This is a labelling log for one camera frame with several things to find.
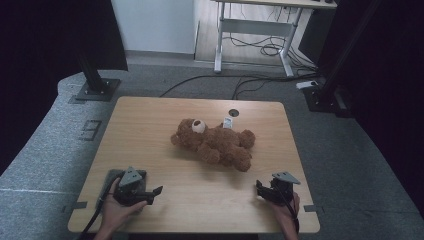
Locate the person's left hand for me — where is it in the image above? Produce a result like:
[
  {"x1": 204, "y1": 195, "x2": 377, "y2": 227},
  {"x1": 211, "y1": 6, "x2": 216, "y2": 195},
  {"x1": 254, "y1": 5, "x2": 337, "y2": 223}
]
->
[{"x1": 101, "y1": 178, "x2": 148, "y2": 233}]

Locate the left black stand base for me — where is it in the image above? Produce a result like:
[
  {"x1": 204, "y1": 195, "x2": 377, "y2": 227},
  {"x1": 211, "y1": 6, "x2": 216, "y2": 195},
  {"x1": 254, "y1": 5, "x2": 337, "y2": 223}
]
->
[{"x1": 74, "y1": 49, "x2": 122, "y2": 102}]

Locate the black curtain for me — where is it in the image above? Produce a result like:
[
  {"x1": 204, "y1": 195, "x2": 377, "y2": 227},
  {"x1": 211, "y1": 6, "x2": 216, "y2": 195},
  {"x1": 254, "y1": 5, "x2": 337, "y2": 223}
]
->
[
  {"x1": 0, "y1": 0, "x2": 129, "y2": 176},
  {"x1": 316, "y1": 0, "x2": 424, "y2": 218}
]

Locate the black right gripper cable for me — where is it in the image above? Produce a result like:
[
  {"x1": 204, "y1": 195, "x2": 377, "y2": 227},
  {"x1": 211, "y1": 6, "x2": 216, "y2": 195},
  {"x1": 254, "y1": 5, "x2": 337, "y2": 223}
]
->
[{"x1": 275, "y1": 186, "x2": 300, "y2": 234}]

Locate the person's right hand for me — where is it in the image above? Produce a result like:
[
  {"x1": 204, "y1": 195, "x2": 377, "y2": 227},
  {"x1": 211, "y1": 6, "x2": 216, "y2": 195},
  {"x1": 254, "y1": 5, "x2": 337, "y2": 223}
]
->
[{"x1": 268, "y1": 193, "x2": 300, "y2": 231}]

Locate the black computer case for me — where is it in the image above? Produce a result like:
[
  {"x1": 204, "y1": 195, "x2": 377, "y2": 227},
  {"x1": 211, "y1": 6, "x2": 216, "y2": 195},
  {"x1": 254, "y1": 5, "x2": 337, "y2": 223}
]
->
[{"x1": 298, "y1": 9, "x2": 331, "y2": 64}]

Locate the long black floor cable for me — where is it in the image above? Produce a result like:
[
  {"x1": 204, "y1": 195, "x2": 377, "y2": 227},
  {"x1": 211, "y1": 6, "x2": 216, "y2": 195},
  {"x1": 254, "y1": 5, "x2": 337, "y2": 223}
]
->
[{"x1": 159, "y1": 73, "x2": 318, "y2": 98}]

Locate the tangle of black cables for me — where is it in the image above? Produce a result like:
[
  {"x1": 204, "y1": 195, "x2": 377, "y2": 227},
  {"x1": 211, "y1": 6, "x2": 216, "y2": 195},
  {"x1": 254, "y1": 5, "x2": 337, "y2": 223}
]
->
[{"x1": 222, "y1": 33, "x2": 318, "y2": 69}]

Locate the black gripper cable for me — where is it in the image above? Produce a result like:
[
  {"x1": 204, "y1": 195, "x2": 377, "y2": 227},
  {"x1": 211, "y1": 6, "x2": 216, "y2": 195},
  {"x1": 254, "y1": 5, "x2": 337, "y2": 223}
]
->
[
  {"x1": 275, "y1": 186, "x2": 300, "y2": 234},
  {"x1": 77, "y1": 186, "x2": 116, "y2": 240}
]

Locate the white power strip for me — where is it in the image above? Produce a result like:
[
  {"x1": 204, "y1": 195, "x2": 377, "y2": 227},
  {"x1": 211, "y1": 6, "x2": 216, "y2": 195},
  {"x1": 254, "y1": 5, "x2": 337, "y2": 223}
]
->
[{"x1": 295, "y1": 79, "x2": 320, "y2": 90}]

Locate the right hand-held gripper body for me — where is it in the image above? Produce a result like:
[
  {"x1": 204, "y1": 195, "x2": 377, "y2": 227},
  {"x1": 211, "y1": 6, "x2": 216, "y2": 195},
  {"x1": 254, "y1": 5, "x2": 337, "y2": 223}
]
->
[{"x1": 268, "y1": 171, "x2": 301, "y2": 205}]

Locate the grey tape strip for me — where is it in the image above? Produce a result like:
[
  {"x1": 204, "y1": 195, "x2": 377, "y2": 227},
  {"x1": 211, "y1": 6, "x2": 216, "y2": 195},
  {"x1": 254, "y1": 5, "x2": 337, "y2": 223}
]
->
[
  {"x1": 303, "y1": 204, "x2": 325, "y2": 214},
  {"x1": 62, "y1": 201, "x2": 88, "y2": 213}
]

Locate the white desk frame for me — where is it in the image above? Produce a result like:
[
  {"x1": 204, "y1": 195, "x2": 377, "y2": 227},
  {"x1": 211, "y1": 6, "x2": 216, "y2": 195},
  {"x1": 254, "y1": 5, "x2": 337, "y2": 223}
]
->
[{"x1": 213, "y1": 0, "x2": 338, "y2": 78}]

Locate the dark floor socket plate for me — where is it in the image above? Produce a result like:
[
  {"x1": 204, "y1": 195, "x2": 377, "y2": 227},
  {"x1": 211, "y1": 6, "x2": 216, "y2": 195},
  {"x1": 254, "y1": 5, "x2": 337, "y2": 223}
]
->
[{"x1": 78, "y1": 119, "x2": 103, "y2": 142}]

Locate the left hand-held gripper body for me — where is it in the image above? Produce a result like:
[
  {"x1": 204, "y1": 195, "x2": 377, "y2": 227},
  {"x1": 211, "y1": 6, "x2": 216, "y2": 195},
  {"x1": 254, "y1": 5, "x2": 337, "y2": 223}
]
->
[{"x1": 113, "y1": 166, "x2": 156, "y2": 206}]

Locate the brown teddy bear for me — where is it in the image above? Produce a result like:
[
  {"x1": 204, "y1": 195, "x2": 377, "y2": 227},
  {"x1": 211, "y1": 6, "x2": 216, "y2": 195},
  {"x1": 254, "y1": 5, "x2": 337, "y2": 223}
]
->
[{"x1": 170, "y1": 116, "x2": 257, "y2": 173}]

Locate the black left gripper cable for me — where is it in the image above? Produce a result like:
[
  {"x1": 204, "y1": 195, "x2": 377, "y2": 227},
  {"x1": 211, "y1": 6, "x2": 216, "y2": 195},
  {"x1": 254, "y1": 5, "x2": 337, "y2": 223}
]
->
[{"x1": 77, "y1": 186, "x2": 116, "y2": 240}]

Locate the short black floor cable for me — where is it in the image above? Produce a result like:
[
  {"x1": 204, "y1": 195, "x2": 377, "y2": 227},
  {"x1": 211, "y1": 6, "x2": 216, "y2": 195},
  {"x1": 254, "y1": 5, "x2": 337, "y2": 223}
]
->
[{"x1": 232, "y1": 77, "x2": 272, "y2": 100}]

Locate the black metal stand with base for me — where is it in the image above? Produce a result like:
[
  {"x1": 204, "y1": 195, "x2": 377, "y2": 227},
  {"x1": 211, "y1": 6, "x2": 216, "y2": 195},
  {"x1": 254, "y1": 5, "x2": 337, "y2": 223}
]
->
[{"x1": 303, "y1": 0, "x2": 383, "y2": 118}]

